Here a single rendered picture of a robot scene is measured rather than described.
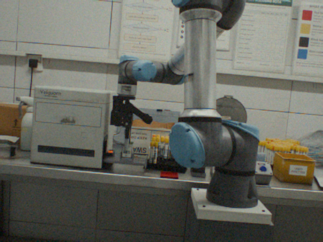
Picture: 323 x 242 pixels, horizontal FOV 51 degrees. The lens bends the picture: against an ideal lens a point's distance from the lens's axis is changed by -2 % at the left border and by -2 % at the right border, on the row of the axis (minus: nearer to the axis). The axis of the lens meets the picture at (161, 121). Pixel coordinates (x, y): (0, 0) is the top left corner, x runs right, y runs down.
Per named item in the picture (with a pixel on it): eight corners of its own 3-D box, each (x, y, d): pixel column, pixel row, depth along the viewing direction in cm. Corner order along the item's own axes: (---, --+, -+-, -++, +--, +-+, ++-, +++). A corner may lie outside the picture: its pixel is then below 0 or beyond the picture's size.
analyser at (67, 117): (29, 163, 130) (33, 85, 127) (52, 150, 158) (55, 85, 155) (108, 170, 131) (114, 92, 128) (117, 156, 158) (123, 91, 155)
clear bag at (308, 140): (299, 165, 174) (304, 129, 172) (279, 158, 190) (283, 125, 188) (338, 166, 181) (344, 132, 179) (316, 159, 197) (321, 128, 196)
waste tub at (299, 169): (280, 182, 136) (282, 157, 135) (271, 174, 150) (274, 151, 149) (312, 185, 135) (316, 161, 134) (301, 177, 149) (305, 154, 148)
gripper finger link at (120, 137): (112, 150, 132) (115, 127, 133) (128, 151, 132) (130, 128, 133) (111, 150, 129) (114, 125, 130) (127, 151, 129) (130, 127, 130)
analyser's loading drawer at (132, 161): (93, 163, 132) (94, 150, 131) (96, 159, 138) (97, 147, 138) (146, 168, 132) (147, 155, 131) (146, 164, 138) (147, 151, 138)
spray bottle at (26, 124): (12, 151, 149) (15, 95, 147) (21, 147, 158) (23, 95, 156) (31, 152, 149) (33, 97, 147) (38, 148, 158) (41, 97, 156)
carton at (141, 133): (121, 156, 160) (124, 124, 158) (128, 146, 188) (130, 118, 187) (175, 161, 160) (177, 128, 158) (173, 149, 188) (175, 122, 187)
